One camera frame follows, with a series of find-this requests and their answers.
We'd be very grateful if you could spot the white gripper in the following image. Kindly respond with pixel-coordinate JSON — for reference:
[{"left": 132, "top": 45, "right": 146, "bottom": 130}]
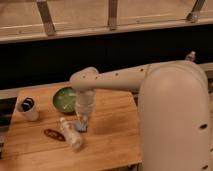
[{"left": 75, "top": 91, "right": 95, "bottom": 127}]

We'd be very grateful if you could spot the clear plastic bottle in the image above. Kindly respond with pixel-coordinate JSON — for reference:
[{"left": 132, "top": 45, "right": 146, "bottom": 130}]
[{"left": 60, "top": 117, "right": 83, "bottom": 150}]

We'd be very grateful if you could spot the dark red oblong object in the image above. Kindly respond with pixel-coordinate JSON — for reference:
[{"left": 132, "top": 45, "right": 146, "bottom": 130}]
[{"left": 44, "top": 129, "right": 65, "bottom": 141}]

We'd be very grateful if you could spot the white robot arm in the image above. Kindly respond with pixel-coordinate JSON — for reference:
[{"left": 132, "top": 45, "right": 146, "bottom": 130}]
[{"left": 70, "top": 60, "right": 213, "bottom": 171}]

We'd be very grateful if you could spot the green round bowl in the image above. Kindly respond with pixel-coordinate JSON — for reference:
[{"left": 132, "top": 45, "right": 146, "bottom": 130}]
[{"left": 52, "top": 87, "right": 76, "bottom": 114}]

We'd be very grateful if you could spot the white cup with black items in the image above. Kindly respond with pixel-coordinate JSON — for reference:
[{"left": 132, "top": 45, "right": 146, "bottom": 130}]
[{"left": 17, "top": 97, "right": 39, "bottom": 121}]

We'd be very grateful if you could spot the middle metal railing post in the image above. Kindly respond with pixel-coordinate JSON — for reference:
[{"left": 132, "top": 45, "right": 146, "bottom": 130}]
[{"left": 108, "top": 0, "right": 118, "bottom": 30}]

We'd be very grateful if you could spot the metal railing post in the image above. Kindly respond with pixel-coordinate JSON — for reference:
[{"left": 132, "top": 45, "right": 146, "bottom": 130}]
[
  {"left": 108, "top": 0, "right": 118, "bottom": 30},
  {"left": 186, "top": 0, "right": 205, "bottom": 23},
  {"left": 36, "top": 0, "right": 56, "bottom": 36}
]

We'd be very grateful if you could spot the left metal railing post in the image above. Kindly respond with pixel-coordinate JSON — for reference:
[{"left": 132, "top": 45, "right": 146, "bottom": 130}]
[{"left": 36, "top": 0, "right": 56, "bottom": 36}]

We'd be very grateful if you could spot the right metal railing post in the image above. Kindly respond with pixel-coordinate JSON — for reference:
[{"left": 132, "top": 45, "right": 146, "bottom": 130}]
[{"left": 186, "top": 0, "right": 205, "bottom": 23}]

